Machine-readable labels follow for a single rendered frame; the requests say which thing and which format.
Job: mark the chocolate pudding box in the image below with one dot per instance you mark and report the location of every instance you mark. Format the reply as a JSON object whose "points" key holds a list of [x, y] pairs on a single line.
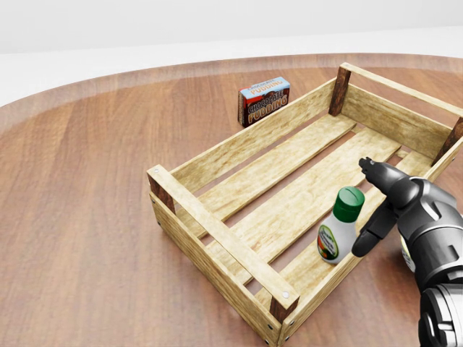
{"points": [[264, 103]]}

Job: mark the wooden slat tray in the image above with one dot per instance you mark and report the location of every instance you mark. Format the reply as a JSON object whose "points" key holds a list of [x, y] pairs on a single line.
{"points": [[289, 202]]}

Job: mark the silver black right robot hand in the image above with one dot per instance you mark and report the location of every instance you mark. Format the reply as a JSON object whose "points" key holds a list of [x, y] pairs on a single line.
{"points": [[430, 224]]}

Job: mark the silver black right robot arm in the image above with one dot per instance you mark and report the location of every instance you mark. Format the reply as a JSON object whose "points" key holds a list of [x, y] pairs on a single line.
{"points": [[443, 318]]}

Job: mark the white container with yellow edge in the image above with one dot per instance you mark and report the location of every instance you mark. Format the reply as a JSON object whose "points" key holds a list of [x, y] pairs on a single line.
{"points": [[407, 253]]}

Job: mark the salad dressing bottle green cap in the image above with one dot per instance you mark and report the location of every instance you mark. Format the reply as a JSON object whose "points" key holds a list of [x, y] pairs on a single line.
{"points": [[338, 231]]}

